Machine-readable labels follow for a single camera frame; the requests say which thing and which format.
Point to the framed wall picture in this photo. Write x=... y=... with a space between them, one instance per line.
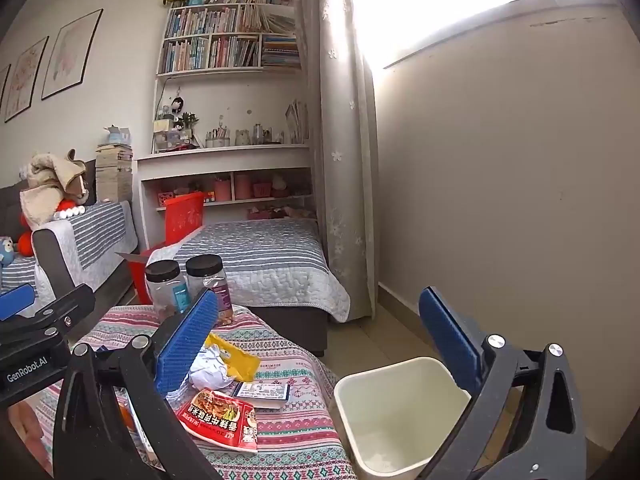
x=4 y=87
x=26 y=80
x=72 y=55

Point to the grey flowered curtain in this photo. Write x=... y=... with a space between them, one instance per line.
x=345 y=160

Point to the small orange and white scrap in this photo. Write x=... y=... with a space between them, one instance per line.
x=127 y=415

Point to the red food packet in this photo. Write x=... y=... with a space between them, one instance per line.
x=220 y=417

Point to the small pink basket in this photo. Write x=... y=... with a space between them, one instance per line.
x=262 y=190

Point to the stack of colourful notebooks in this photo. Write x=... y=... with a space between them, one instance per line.
x=280 y=51

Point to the blue owl plush toy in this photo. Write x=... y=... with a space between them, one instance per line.
x=6 y=252

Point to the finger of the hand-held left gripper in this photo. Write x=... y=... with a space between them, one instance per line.
x=75 y=301
x=15 y=302

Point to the dark sofa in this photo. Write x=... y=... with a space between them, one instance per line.
x=52 y=260

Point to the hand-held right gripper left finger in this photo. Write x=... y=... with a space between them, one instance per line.
x=185 y=347

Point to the red patterned box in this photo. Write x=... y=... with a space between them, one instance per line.
x=165 y=198

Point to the pen holder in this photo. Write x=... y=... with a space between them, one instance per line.
x=217 y=139

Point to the clear jar with teal label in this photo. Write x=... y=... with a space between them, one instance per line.
x=162 y=290

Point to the white and blue card box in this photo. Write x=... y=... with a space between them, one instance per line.
x=262 y=394

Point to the small hanging doll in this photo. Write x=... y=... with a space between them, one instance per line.
x=176 y=108

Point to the red plastic basket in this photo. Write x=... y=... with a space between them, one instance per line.
x=182 y=217

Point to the window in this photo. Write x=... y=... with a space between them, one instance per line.
x=440 y=5

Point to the upright bundle of papers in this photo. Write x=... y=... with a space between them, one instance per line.
x=297 y=122

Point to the pink container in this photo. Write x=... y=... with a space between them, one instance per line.
x=222 y=190
x=243 y=187

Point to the grey striped sofa cover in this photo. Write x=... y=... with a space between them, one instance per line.
x=95 y=232

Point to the yellow snack packet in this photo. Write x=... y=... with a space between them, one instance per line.
x=235 y=357

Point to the dark bed base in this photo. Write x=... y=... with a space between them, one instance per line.
x=300 y=327

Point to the small green plant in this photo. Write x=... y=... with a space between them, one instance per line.
x=190 y=121

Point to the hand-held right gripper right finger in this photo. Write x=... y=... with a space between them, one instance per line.
x=450 y=340

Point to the white waste bin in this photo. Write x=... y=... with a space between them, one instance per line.
x=395 y=425

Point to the red plush toy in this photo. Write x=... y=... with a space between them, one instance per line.
x=25 y=245

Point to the glass jar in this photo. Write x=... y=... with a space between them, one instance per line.
x=242 y=138
x=257 y=135

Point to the white paper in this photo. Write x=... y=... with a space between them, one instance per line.
x=207 y=370

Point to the small stuffed toy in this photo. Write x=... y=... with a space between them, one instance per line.
x=279 y=186

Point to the light blue tissue box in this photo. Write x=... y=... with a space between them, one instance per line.
x=117 y=136

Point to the clear jar with purple label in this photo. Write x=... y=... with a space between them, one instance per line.
x=207 y=275

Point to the pile of toys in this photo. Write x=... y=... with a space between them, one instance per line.
x=280 y=212

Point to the white shelf unit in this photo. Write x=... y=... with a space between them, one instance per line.
x=225 y=159

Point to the beige plush toy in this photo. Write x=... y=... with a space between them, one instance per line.
x=50 y=180

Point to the clear desk organiser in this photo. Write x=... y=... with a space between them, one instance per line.
x=172 y=137

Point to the tall stack of books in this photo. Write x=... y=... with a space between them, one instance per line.
x=114 y=175

